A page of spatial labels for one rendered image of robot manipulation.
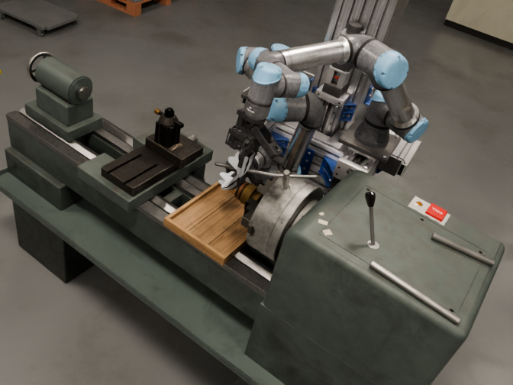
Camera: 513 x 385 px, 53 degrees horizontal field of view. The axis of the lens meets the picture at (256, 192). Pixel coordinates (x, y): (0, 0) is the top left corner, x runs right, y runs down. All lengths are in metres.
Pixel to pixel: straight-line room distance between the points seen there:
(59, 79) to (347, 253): 1.47
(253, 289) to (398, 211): 0.59
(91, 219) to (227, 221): 0.74
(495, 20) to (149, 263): 6.62
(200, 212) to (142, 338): 0.90
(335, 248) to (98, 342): 1.54
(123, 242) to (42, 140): 0.58
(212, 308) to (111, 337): 0.72
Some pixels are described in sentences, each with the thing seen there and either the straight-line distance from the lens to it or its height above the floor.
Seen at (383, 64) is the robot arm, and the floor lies 1.65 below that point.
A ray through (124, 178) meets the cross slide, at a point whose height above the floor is 0.97.
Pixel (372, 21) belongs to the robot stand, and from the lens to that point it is 2.29.
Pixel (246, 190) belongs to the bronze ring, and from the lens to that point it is 1.88.
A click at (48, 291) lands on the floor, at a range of 2.95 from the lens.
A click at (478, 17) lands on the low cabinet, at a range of 8.11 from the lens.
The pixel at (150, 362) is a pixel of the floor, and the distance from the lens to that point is 2.68.
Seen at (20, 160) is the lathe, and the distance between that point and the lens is 2.67.
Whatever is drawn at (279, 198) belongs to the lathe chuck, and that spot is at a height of 1.21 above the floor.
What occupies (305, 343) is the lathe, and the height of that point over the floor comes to 0.83.
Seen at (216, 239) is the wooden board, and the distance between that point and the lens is 1.99.
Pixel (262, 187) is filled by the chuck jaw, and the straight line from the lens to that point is 1.87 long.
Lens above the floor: 2.30
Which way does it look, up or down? 39 degrees down
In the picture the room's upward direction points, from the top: 14 degrees clockwise
